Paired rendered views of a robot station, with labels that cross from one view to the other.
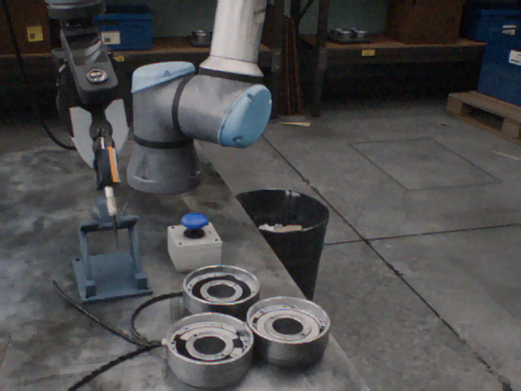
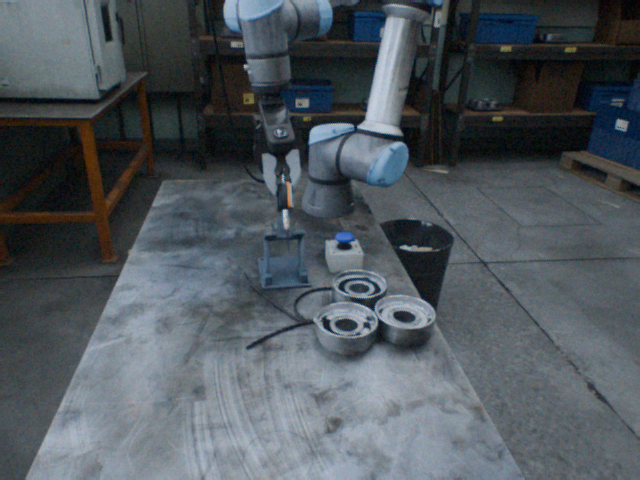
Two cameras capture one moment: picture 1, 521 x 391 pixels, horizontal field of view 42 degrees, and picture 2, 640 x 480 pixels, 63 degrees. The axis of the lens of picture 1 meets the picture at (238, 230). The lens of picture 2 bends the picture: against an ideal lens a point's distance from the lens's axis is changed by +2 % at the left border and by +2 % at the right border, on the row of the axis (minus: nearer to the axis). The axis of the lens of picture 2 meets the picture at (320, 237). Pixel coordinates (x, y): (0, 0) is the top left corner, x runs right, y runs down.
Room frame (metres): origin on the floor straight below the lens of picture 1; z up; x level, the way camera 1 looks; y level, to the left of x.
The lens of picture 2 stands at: (-0.05, -0.03, 1.33)
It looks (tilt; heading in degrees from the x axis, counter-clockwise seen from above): 25 degrees down; 9
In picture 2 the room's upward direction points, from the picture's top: 2 degrees clockwise
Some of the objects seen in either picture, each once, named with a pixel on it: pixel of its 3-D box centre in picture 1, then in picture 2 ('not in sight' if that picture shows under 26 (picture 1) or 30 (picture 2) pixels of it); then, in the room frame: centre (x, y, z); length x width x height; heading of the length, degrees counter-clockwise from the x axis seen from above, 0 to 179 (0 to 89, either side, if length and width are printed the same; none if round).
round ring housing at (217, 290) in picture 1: (220, 296); (359, 291); (0.80, 0.02, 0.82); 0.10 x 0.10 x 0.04
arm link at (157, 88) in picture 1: (166, 99); (333, 149); (1.27, 0.14, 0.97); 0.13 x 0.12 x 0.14; 60
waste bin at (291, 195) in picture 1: (273, 266); (408, 277); (1.98, -0.12, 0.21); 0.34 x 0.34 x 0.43
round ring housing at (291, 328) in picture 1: (287, 331); (403, 320); (0.72, -0.07, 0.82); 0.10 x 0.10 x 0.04
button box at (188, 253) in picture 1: (193, 244); (343, 254); (0.94, 0.07, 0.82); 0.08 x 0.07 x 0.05; 17
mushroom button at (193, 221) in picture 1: (193, 231); (344, 244); (0.94, 0.07, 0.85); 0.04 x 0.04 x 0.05
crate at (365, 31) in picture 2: not in sight; (381, 26); (4.51, 0.23, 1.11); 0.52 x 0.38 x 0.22; 107
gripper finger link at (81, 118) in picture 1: (79, 132); (267, 171); (0.88, 0.22, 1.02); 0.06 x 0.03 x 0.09; 24
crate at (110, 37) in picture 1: (107, 28); (300, 95); (4.32, 0.85, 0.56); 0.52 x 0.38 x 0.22; 104
